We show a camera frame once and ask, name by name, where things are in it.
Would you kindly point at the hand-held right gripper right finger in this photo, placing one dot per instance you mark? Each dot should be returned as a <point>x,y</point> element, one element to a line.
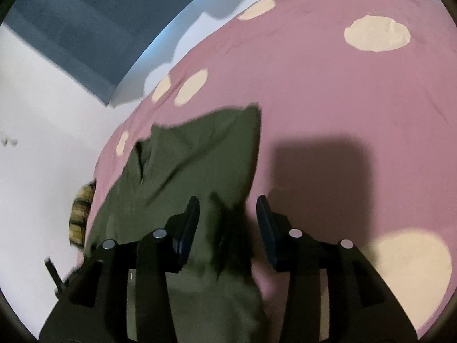
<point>266,223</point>

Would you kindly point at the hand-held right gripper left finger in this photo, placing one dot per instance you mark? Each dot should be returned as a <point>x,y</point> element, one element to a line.
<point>188,223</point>

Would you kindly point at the olive green shirt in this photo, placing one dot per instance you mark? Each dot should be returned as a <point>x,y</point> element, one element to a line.
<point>185,157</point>

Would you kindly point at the brown striped pillow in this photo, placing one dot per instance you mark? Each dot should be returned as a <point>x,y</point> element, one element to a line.
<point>81,214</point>

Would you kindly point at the pink blanket with cream dots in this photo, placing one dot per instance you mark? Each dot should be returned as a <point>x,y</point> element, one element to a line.
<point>321,96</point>

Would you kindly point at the dark thin object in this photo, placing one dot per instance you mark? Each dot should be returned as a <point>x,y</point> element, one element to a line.
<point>53,271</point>

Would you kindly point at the blue curtain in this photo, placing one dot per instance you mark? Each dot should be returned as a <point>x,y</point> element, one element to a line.
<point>89,14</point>

